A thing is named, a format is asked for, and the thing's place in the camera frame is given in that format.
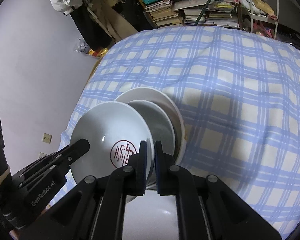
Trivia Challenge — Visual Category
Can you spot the wall power socket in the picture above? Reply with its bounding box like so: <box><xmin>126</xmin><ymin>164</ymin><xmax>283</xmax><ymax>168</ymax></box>
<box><xmin>42</xmin><ymin>133</ymin><xmax>52</xmax><ymax>144</ymax></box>

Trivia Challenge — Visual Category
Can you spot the red patterned bowl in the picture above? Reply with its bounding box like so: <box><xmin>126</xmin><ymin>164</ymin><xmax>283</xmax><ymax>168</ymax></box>
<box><xmin>128</xmin><ymin>100</ymin><xmax>175</xmax><ymax>155</ymax></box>
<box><xmin>70</xmin><ymin>101</ymin><xmax>154</xmax><ymax>183</ymax></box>

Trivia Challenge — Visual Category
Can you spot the green broom handle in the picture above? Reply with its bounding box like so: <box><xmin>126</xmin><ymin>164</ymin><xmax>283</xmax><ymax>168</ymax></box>
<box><xmin>194</xmin><ymin>0</ymin><xmax>212</xmax><ymax>25</ymax></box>

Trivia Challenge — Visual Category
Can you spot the large white bowl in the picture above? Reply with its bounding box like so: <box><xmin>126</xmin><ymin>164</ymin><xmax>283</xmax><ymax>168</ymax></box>
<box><xmin>115</xmin><ymin>87</ymin><xmax>187</xmax><ymax>165</ymax></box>

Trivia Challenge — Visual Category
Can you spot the blue plaid tablecloth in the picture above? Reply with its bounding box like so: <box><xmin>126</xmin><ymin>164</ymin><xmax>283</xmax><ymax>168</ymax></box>
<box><xmin>60</xmin><ymin>26</ymin><xmax>300</xmax><ymax>239</ymax></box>

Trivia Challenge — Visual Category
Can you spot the wooden shelf unit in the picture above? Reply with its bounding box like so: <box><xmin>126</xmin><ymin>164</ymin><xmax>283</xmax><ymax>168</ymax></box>
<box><xmin>138</xmin><ymin>0</ymin><xmax>241</xmax><ymax>29</ymax></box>

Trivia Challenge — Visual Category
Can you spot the stack of books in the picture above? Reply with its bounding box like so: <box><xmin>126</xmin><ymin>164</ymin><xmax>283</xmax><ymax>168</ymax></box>
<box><xmin>145</xmin><ymin>0</ymin><xmax>183</xmax><ymax>28</ymax></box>

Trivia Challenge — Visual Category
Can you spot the cherry plate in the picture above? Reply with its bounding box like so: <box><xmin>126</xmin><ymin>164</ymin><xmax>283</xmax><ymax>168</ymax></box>
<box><xmin>122</xmin><ymin>190</ymin><xmax>179</xmax><ymax>239</ymax></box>

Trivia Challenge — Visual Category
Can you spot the white utility cart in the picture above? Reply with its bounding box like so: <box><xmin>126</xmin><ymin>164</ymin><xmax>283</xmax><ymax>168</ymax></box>
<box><xmin>235</xmin><ymin>0</ymin><xmax>279</xmax><ymax>39</ymax></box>

